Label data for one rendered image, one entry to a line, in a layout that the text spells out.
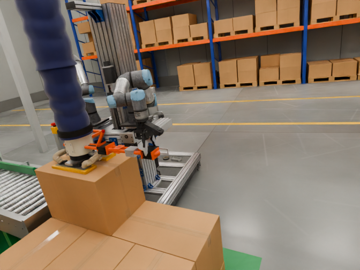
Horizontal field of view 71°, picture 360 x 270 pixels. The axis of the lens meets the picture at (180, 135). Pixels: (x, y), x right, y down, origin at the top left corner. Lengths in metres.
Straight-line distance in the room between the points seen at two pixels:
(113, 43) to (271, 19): 6.55
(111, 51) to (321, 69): 7.00
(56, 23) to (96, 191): 0.99
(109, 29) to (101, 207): 1.50
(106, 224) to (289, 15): 7.64
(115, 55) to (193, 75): 6.76
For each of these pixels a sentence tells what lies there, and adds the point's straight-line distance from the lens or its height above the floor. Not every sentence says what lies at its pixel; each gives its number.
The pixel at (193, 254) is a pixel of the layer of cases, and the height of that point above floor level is 0.54.
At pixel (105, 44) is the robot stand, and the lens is 2.49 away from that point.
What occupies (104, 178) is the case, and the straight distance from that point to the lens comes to 1.64.
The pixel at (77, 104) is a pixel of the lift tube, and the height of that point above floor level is 1.37.
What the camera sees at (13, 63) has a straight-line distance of 5.34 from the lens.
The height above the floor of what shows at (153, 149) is 1.10.
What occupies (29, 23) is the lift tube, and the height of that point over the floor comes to 1.85.
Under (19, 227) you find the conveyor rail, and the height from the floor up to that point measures 0.53.
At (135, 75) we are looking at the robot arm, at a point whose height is 1.47.
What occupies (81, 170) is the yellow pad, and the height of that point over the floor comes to 0.96.
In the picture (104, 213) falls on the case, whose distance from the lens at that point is 1.71.
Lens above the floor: 1.64
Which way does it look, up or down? 20 degrees down
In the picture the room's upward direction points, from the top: 8 degrees counter-clockwise
